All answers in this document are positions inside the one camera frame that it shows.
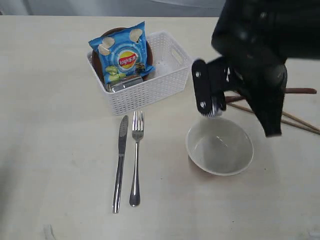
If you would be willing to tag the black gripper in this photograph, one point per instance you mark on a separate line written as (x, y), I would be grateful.
(263, 88)

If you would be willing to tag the wooden chopstick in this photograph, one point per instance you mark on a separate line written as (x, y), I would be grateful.
(296, 119)
(233, 99)

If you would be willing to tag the red-brown wooden spoon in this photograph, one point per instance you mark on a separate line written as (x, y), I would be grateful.
(289, 90)

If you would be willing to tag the white speckled bowl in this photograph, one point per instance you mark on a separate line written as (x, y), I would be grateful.
(219, 146)

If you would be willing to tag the silver metal fork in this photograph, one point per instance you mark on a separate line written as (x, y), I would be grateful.
(137, 135)

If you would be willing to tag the silver table knife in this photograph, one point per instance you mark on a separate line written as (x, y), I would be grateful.
(122, 141)

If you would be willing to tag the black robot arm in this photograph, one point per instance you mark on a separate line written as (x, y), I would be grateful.
(256, 38)

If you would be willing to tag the white perforated plastic basket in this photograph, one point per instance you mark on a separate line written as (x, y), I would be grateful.
(172, 67)

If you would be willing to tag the silver foil packet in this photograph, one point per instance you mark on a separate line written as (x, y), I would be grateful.
(123, 83)

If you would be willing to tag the blue chips bag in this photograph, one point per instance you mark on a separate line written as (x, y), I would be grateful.
(123, 53)

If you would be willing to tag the brown round plate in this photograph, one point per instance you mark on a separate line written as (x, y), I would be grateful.
(96, 61)

